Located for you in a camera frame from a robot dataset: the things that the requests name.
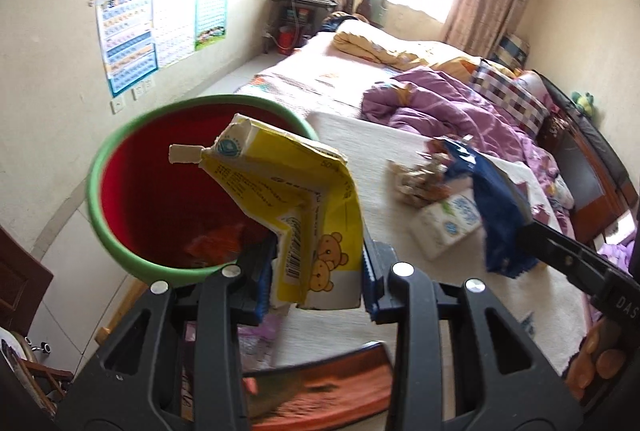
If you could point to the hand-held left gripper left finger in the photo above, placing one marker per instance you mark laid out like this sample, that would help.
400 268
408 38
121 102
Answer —
261 283

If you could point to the white wall socket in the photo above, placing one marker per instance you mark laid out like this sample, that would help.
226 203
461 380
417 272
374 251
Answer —
144 88
118 105

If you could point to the pink floral pillow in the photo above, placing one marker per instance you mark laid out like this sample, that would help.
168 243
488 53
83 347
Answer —
535 88

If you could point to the red bin with green rim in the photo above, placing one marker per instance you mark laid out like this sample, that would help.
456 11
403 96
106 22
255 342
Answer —
150 171

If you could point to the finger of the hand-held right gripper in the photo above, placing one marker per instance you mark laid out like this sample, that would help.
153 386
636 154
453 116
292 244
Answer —
560 248

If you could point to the checked pillow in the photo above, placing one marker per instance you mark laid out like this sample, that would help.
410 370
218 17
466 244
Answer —
505 96

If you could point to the purple duvet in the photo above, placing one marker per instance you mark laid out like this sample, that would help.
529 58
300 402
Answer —
450 111

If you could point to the pink patterned bed sheet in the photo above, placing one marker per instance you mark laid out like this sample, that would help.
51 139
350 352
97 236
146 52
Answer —
310 76

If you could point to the green plush toy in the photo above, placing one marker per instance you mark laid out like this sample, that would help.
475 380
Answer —
583 102

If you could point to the white tissue pack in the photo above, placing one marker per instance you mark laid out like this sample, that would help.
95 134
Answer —
440 226

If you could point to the red bucket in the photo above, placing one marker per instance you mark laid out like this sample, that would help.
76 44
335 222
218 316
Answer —
286 38

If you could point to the person's right hand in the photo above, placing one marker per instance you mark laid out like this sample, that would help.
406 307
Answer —
605 356

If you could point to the dark wooden headboard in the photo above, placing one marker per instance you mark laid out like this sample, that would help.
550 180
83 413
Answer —
590 161

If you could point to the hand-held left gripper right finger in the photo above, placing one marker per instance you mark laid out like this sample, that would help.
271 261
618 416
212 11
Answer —
372 283

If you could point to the blue-edged wall poster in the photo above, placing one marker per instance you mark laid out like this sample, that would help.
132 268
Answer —
127 41

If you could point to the brown wooden door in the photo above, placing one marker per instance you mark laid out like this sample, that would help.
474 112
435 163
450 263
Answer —
22 281

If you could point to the dark desk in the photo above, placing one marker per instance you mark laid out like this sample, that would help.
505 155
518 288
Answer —
300 8

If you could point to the chair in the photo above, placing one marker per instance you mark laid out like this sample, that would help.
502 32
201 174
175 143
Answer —
35 371

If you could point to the crumpled printed paper wrapper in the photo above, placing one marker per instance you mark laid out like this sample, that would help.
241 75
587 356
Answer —
415 183

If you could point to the orange wrapper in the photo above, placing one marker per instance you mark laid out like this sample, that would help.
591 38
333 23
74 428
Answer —
215 243

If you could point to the yellow drink carton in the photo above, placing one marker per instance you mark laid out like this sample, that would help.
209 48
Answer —
300 191

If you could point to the blue snack wrapper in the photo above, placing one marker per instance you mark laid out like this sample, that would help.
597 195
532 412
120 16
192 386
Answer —
500 221

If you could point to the green-blue wall poster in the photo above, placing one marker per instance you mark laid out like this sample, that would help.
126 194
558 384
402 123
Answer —
211 11

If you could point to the dark blue cloth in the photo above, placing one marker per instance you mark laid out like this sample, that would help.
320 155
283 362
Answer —
340 21

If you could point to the yellow duvet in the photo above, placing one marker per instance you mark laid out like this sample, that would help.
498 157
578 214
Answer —
365 38

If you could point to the white chart wall poster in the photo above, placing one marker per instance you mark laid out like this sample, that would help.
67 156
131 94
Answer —
174 23

